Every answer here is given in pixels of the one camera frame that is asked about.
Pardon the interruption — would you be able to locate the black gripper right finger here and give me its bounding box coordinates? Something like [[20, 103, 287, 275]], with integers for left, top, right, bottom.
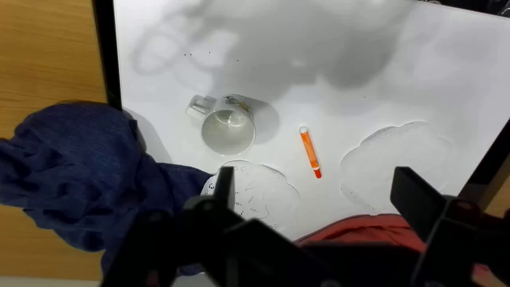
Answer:
[[389, 165, 455, 245]]

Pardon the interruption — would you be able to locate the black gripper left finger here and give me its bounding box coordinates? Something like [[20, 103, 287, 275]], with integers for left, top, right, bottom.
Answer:
[[212, 165, 238, 213]]

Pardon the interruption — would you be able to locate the white ceramic mug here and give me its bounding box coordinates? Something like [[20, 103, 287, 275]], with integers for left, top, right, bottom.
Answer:
[[185, 93, 259, 155]]

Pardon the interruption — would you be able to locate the orange marker with white cap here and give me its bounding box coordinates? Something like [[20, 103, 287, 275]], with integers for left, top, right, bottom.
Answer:
[[298, 124, 324, 179]]

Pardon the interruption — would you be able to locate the small white paper doily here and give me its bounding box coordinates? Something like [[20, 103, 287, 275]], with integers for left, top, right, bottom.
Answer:
[[338, 119, 459, 211]]

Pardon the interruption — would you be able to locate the red cloth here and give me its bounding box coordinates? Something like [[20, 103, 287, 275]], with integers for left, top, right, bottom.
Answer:
[[294, 211, 499, 287]]

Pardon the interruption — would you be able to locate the dark blue cloth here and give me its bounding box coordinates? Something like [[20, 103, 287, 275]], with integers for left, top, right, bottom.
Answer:
[[0, 100, 216, 275]]

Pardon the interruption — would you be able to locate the white board with black edge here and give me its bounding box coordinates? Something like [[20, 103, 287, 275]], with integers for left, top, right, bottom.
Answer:
[[93, 0, 510, 242]]

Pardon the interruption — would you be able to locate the wooden table with blue cloth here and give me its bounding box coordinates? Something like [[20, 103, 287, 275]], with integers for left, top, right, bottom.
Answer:
[[0, 0, 110, 281]]

